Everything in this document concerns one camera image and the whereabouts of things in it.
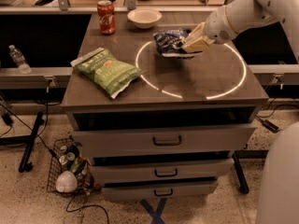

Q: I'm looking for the clear plastic water bottle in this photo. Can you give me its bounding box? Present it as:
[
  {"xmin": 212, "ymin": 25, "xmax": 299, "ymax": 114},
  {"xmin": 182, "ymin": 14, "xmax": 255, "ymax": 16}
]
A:
[{"xmin": 8, "ymin": 45, "xmax": 31, "ymax": 74}]

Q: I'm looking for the black floor cable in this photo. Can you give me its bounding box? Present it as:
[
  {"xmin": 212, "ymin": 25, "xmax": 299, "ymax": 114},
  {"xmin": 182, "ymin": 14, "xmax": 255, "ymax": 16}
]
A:
[{"xmin": 64, "ymin": 192, "xmax": 110, "ymax": 224}]

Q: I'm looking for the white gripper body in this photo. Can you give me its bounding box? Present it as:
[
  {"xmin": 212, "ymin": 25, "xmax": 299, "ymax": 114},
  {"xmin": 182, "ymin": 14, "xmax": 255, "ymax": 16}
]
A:
[{"xmin": 204, "ymin": 6, "xmax": 237, "ymax": 44}]

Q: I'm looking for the black cabinet leg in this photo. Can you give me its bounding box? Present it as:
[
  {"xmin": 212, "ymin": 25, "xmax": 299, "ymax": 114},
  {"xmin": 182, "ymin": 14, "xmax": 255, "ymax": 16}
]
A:
[{"xmin": 233, "ymin": 152, "xmax": 249, "ymax": 194}]

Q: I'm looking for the green jalapeno chip bag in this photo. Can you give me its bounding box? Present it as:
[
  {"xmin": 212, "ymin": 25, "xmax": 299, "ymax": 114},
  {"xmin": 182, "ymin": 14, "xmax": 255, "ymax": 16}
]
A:
[{"xmin": 71, "ymin": 48, "xmax": 143, "ymax": 99}]

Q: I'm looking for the top drawer with handle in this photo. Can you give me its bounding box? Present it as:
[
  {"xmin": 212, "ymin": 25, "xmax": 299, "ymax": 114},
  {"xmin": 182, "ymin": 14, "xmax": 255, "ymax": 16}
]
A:
[{"xmin": 73, "ymin": 124, "xmax": 255, "ymax": 158}]

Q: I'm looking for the red soda can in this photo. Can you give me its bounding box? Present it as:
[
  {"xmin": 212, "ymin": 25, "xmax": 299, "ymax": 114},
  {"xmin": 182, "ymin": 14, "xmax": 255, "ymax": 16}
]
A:
[{"xmin": 97, "ymin": 0, "xmax": 116, "ymax": 35}]

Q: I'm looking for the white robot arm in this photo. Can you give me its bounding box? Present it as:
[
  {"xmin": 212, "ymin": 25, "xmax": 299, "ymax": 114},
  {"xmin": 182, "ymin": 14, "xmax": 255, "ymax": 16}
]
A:
[{"xmin": 181, "ymin": 0, "xmax": 299, "ymax": 57}]

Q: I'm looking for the blue chip bag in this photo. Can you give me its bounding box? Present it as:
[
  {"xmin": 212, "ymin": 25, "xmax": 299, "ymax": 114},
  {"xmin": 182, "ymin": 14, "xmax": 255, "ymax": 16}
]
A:
[{"xmin": 153, "ymin": 28, "xmax": 197, "ymax": 59}]

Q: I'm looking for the white round object in basket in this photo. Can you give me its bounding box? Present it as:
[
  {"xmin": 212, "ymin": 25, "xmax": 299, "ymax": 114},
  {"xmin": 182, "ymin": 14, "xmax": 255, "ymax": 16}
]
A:
[{"xmin": 55, "ymin": 171, "xmax": 78, "ymax": 193}]

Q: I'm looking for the drawer with handle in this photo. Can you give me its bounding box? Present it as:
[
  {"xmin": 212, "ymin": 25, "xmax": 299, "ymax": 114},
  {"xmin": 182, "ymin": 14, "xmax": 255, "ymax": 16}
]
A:
[
  {"xmin": 102, "ymin": 180, "xmax": 218, "ymax": 201},
  {"xmin": 73, "ymin": 124, "xmax": 255, "ymax": 158},
  {"xmin": 91, "ymin": 159, "xmax": 234, "ymax": 185}
]

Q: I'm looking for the grey drawer cabinet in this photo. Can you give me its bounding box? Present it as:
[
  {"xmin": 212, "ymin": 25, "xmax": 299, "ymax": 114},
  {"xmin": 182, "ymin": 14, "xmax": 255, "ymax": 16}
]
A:
[{"xmin": 62, "ymin": 13, "xmax": 268, "ymax": 188}]

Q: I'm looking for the middle drawer with handle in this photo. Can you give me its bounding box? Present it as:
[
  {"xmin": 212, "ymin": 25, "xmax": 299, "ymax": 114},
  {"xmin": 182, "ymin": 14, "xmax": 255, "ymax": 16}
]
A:
[{"xmin": 91, "ymin": 159, "xmax": 234, "ymax": 185}]

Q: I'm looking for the white bowl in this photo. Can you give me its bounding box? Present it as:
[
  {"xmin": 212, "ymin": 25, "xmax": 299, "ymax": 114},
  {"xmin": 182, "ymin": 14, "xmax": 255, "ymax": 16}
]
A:
[{"xmin": 127, "ymin": 8, "xmax": 162, "ymax": 29}]

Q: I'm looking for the bottom drawer with handle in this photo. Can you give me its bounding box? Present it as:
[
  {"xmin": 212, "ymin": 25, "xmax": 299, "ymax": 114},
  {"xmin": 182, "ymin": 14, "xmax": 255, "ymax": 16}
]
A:
[{"xmin": 102, "ymin": 180, "xmax": 218, "ymax": 201}]

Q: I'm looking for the blue tape cross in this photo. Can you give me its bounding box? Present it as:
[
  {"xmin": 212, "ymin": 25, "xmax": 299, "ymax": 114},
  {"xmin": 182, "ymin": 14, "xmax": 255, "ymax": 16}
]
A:
[{"xmin": 140, "ymin": 198, "xmax": 167, "ymax": 224}]

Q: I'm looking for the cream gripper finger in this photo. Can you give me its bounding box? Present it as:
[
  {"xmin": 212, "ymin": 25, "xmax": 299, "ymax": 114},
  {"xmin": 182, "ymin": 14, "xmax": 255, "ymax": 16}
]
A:
[
  {"xmin": 185, "ymin": 22, "xmax": 206, "ymax": 43},
  {"xmin": 181, "ymin": 35, "xmax": 215, "ymax": 53}
]

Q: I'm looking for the black table leg left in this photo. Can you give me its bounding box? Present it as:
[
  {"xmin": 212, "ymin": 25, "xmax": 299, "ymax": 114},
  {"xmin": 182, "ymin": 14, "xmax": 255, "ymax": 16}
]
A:
[{"xmin": 19, "ymin": 112, "xmax": 43, "ymax": 173}]

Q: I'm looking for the black power adapter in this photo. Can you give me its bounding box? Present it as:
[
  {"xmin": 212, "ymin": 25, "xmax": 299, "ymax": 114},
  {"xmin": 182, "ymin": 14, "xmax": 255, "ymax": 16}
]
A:
[{"xmin": 262, "ymin": 119, "xmax": 279, "ymax": 133}]

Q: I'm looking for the black wire basket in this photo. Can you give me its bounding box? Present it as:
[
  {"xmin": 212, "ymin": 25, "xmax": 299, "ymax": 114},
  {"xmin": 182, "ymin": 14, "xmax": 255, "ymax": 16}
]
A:
[{"xmin": 47, "ymin": 138, "xmax": 95, "ymax": 195}]

